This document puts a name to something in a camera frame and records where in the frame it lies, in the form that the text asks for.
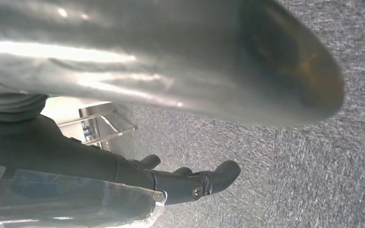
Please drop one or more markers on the white desk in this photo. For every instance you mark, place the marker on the white desk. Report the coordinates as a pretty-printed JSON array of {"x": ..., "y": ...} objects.
[{"x": 59, "y": 108}]

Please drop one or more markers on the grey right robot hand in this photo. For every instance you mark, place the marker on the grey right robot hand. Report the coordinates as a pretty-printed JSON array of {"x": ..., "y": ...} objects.
[{"x": 138, "y": 47}]

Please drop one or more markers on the stainless steel table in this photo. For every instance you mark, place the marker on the stainless steel table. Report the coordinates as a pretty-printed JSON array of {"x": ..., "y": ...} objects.
[{"x": 113, "y": 121}]

